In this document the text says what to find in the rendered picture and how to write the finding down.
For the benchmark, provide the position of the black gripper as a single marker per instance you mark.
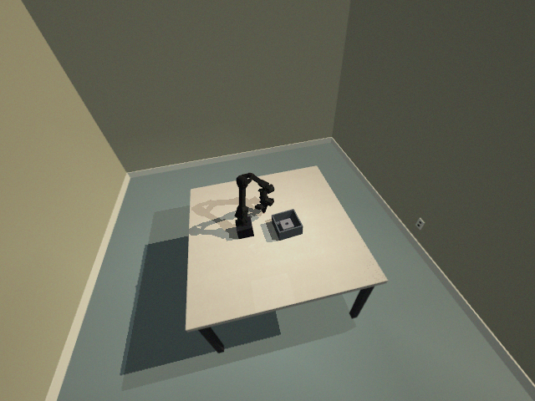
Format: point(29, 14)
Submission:
point(262, 206)

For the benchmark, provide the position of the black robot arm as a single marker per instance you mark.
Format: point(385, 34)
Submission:
point(242, 183)

